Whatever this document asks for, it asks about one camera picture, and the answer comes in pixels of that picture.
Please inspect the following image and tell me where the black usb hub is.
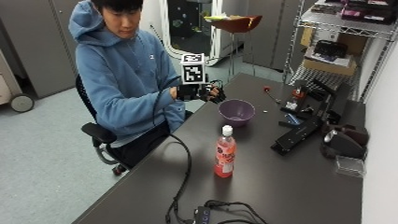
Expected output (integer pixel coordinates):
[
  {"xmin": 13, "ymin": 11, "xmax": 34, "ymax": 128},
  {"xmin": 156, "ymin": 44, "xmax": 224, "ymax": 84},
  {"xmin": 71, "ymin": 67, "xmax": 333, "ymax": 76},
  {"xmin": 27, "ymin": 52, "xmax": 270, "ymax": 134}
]
[{"xmin": 192, "ymin": 204, "xmax": 214, "ymax": 224}]

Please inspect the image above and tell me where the black rounded device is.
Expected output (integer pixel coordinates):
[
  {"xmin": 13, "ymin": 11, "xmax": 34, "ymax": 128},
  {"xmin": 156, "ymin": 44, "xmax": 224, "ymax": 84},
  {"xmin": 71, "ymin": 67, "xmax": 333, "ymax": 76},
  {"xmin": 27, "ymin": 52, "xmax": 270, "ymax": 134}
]
[{"xmin": 319, "ymin": 123, "xmax": 369, "ymax": 161}]

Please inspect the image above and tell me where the brown bar stool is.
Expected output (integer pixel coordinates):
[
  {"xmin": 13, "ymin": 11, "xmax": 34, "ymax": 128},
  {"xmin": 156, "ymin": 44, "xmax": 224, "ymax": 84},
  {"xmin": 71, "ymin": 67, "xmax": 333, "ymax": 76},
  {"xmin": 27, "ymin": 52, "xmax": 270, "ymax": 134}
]
[{"xmin": 203, "ymin": 14, "xmax": 263, "ymax": 82}]

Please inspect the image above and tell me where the black cable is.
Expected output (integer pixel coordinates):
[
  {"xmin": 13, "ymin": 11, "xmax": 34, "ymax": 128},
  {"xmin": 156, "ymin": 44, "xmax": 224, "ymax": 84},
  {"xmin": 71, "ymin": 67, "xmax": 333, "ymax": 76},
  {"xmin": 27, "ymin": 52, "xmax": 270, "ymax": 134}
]
[{"xmin": 150, "ymin": 75, "xmax": 194, "ymax": 224}]

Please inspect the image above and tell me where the black office chair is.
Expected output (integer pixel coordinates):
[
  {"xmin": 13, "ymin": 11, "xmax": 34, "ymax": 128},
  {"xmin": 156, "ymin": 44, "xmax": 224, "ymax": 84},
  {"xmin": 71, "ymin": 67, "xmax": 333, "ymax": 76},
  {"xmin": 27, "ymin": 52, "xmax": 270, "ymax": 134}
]
[{"xmin": 74, "ymin": 74, "xmax": 194, "ymax": 175}]

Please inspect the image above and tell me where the purple plastic bowl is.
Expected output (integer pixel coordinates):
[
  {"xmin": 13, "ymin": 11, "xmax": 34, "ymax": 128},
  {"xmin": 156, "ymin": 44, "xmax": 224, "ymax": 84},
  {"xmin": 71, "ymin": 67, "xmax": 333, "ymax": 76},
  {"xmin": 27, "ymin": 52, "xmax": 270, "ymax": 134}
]
[{"xmin": 218, "ymin": 98, "xmax": 255, "ymax": 128}]

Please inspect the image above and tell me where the white marker cube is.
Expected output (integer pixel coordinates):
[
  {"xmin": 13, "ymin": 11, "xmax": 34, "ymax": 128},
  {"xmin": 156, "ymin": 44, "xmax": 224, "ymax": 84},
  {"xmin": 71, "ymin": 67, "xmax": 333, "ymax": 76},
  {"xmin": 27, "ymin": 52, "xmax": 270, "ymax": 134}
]
[{"xmin": 179, "ymin": 52, "xmax": 207, "ymax": 85}]

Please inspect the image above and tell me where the clear plastic box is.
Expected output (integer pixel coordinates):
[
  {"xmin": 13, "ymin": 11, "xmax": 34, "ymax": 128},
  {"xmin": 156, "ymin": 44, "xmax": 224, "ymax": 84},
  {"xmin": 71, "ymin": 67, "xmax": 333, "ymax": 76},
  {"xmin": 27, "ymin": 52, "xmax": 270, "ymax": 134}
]
[{"xmin": 333, "ymin": 154, "xmax": 367, "ymax": 179}]

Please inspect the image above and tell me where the pink drink bottle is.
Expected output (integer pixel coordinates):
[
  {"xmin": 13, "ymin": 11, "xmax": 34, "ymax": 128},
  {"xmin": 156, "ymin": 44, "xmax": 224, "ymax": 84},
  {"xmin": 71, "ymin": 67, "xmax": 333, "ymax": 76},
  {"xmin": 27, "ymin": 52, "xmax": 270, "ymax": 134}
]
[{"xmin": 212, "ymin": 124, "xmax": 236, "ymax": 179}]

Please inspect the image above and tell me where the grey cabinet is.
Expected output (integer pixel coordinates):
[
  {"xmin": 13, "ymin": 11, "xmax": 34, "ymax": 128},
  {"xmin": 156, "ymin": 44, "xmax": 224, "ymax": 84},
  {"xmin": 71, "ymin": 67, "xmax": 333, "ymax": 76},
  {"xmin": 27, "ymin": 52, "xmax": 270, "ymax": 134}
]
[{"xmin": 0, "ymin": 0, "xmax": 85, "ymax": 99}]

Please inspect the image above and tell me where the wire metal shelf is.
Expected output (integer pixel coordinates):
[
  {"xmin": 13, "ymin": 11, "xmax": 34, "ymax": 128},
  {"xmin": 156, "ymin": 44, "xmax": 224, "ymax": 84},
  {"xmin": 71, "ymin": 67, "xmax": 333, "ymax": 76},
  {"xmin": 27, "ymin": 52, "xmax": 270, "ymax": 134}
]
[{"xmin": 282, "ymin": 0, "xmax": 398, "ymax": 104}]

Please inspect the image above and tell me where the the person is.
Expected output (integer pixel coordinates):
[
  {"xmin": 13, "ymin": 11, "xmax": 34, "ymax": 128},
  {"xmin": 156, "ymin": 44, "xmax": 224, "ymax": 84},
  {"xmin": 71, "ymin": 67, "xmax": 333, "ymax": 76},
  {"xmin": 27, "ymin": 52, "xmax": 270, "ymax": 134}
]
[{"xmin": 66, "ymin": 0, "xmax": 195, "ymax": 171}]

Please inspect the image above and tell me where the black metal device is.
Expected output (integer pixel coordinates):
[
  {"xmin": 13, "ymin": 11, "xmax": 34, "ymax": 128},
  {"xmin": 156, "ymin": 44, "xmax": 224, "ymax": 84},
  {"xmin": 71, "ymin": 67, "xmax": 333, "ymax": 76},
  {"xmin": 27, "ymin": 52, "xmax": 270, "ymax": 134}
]
[{"xmin": 270, "ymin": 78, "xmax": 343, "ymax": 157}]

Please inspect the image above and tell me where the cardboard box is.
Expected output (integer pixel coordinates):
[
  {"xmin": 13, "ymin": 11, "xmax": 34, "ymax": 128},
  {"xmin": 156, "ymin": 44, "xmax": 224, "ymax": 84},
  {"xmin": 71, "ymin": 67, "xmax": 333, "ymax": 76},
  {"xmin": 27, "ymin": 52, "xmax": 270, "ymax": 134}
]
[{"xmin": 300, "ymin": 46, "xmax": 357, "ymax": 77}]

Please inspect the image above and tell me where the red knob stick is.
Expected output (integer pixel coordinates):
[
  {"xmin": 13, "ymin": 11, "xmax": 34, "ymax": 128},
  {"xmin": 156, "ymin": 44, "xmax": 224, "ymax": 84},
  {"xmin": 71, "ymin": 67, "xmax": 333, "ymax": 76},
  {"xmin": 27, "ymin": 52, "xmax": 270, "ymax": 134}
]
[{"xmin": 262, "ymin": 85, "xmax": 282, "ymax": 105}]

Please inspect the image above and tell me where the black bag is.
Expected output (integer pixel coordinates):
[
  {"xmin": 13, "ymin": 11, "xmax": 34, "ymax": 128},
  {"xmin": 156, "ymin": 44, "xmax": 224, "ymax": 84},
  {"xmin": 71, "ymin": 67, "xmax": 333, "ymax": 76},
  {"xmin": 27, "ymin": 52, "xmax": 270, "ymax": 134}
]
[{"xmin": 312, "ymin": 39, "xmax": 349, "ymax": 62}]

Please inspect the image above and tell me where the grey wheeled cart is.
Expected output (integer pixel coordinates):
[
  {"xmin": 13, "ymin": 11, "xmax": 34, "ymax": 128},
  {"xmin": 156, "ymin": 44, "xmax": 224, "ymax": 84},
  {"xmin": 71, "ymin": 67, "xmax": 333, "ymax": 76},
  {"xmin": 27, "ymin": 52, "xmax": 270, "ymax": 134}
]
[{"xmin": 0, "ymin": 49, "xmax": 35, "ymax": 114}]

